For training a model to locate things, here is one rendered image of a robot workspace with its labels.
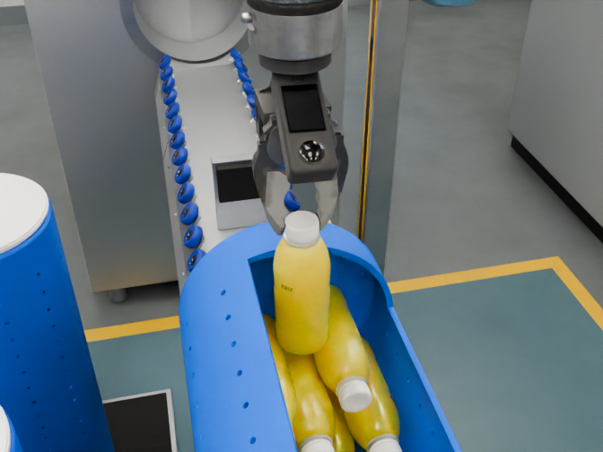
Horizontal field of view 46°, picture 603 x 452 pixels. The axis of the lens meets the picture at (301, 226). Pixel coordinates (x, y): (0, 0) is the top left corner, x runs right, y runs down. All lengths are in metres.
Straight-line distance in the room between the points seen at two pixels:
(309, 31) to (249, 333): 0.32
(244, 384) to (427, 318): 1.88
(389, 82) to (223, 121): 0.49
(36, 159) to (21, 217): 2.33
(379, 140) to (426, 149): 2.03
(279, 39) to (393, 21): 0.78
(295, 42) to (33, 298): 0.84
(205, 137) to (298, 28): 1.09
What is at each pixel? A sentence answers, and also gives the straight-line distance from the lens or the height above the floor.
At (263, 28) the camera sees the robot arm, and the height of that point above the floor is 1.53.
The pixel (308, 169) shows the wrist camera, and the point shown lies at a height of 1.42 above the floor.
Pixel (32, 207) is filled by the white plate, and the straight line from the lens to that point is 1.35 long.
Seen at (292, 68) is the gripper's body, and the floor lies 1.49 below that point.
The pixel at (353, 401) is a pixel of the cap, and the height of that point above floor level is 1.10.
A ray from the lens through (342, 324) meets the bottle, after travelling 0.91.
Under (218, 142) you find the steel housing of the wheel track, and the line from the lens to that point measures 1.70.
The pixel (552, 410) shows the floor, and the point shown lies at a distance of 2.39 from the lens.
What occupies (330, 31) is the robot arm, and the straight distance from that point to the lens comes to 0.67.
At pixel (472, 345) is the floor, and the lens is 2.51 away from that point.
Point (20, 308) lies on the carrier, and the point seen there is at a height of 0.90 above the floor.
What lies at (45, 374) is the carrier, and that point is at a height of 0.73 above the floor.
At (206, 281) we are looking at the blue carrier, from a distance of 0.88.
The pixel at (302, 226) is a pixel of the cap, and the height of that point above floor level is 1.30.
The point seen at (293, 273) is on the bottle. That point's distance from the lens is 0.79.
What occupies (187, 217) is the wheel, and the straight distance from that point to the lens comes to 1.37.
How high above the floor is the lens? 1.76
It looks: 36 degrees down
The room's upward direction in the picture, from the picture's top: straight up
